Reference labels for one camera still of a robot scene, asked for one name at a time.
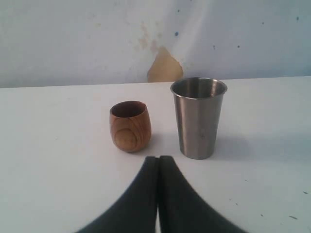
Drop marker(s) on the stainless steel cup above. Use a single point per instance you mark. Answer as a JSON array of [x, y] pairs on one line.
[[198, 103]]

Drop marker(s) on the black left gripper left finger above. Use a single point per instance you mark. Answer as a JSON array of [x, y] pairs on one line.
[[136, 209]]

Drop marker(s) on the brown wooden cup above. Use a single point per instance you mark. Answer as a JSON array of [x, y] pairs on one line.
[[130, 126]]

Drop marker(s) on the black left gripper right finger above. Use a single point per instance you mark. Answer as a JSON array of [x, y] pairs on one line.
[[181, 209]]

